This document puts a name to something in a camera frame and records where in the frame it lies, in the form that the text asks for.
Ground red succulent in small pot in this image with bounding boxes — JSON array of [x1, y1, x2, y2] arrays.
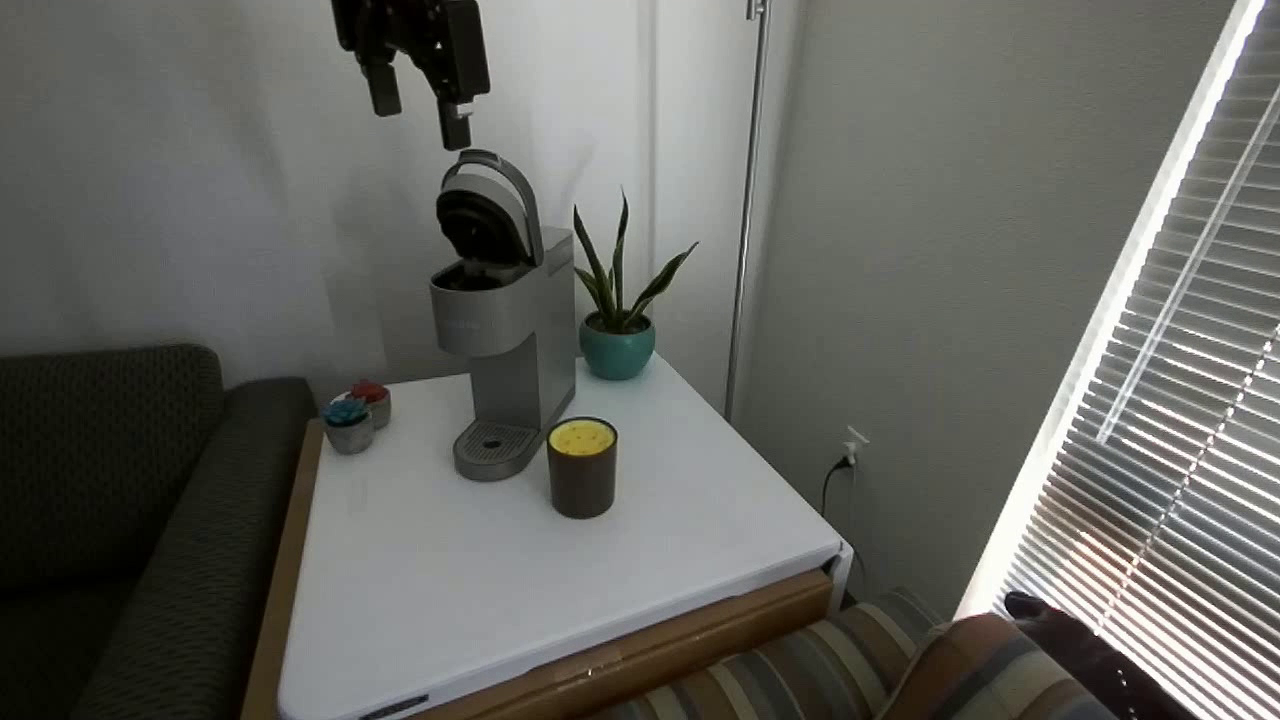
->
[[348, 379, 396, 436]]

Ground blue succulent in small pot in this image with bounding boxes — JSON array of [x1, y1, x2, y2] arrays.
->
[[318, 395, 382, 462]]

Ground white window blinds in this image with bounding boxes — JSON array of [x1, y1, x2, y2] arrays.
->
[[956, 0, 1280, 720]]

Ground yellow candle in dark glass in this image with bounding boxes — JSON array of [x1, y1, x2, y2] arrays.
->
[[543, 411, 624, 525]]

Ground white plastic table board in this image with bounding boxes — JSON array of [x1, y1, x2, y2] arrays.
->
[[271, 348, 861, 720]]

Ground snake plant in teal pot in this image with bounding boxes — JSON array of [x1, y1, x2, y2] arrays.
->
[[568, 193, 704, 384]]

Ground striped fabric sofa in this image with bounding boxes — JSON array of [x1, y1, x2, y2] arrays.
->
[[584, 598, 1130, 720]]

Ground black power cord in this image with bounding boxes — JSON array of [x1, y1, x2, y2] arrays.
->
[[817, 447, 864, 521]]

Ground dark fuzzy blanket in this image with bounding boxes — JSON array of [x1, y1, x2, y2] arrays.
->
[[999, 588, 1209, 720]]

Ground grey single-serve coffeemaker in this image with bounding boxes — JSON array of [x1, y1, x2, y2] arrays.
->
[[426, 144, 580, 484]]

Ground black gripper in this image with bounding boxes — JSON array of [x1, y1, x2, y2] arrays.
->
[[330, 0, 497, 156]]

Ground thin vertical metal pole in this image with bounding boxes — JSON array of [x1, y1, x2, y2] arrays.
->
[[721, 0, 771, 420]]

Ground dark grey dotted sofa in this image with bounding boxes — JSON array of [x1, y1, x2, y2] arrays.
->
[[0, 341, 325, 720]]

